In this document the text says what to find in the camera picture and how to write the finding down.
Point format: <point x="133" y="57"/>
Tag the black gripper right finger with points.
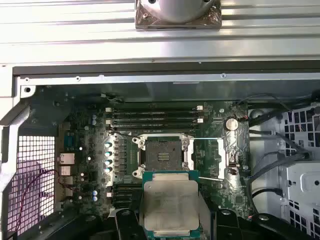
<point x="225" y="226"/>

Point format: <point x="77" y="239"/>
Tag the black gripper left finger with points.
<point x="125" y="225"/>

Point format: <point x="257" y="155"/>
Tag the silver green CPU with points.
<point x="172" y="205"/>

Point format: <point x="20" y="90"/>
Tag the metal socket cover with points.
<point x="221" y="157"/>

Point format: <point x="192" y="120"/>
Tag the CPU socket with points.
<point x="162" y="150"/>

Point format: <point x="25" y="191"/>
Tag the silver finned heatsink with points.
<point x="120" y="160"/>

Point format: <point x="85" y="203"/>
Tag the silver rear port block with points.
<point x="67" y="158"/>
<point x="65" y="170"/>

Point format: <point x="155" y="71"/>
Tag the silver metal drive cage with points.
<point x="302" y="180"/>

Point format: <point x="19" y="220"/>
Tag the green motherboard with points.
<point x="85" y="140"/>

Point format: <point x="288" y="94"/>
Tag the blue rear port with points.
<point x="70" y="143"/>

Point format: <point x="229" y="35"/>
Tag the round silver coin battery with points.
<point x="231" y="123"/>

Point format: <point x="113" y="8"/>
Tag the black PC case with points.
<point x="150" y="90"/>

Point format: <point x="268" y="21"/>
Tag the square brown base plate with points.
<point x="142" y="22"/>

